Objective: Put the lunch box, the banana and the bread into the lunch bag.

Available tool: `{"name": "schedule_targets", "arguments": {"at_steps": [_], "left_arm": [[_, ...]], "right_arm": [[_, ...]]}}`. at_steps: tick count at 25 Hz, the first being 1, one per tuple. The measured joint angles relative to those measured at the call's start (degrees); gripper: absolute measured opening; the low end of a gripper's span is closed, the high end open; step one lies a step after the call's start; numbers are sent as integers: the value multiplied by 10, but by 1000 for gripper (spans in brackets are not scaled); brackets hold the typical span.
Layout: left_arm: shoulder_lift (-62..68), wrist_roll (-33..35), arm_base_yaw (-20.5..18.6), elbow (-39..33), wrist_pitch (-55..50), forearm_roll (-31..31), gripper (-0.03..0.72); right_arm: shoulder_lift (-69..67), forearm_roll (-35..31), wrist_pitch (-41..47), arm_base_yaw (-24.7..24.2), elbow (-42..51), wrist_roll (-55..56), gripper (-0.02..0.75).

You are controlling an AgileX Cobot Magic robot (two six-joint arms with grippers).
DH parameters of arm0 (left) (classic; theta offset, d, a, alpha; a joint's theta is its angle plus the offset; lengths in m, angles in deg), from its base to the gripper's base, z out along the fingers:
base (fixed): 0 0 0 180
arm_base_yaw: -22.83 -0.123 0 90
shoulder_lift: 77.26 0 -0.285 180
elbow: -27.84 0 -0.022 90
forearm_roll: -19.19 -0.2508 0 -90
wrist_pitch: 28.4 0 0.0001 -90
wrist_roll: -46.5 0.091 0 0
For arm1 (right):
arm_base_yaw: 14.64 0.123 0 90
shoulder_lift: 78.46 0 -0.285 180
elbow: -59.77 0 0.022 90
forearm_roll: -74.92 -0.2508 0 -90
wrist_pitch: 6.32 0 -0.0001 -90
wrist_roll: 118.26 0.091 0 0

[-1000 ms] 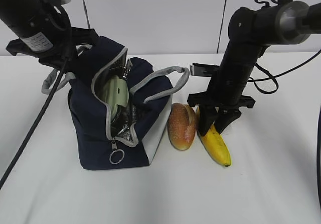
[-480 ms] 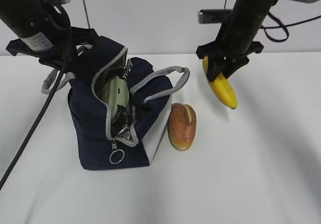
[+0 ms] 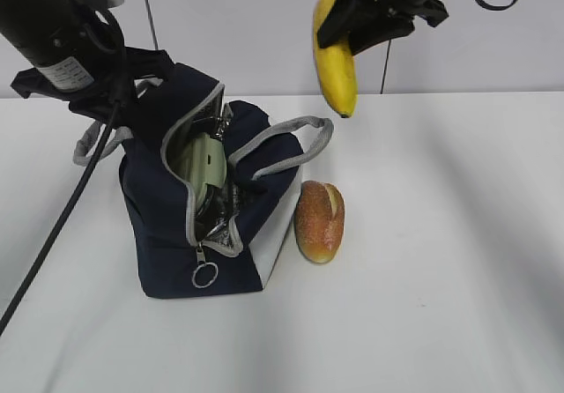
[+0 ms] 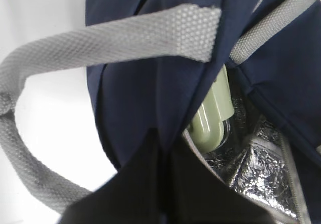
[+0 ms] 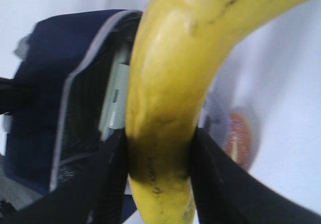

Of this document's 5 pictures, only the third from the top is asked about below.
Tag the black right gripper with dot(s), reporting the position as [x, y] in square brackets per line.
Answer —
[365, 25]

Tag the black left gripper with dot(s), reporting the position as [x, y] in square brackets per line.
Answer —
[110, 99]

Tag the yellow banana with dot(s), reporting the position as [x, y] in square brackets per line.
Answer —
[334, 66]

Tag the green lidded food container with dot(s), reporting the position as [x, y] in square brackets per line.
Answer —
[206, 177]

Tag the navy blue lunch bag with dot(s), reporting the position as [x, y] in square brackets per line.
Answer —
[176, 256]

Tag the brown bread roll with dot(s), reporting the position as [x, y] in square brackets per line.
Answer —
[319, 221]

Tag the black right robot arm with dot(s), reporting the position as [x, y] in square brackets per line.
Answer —
[367, 23]

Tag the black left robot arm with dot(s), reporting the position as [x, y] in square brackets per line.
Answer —
[78, 55]

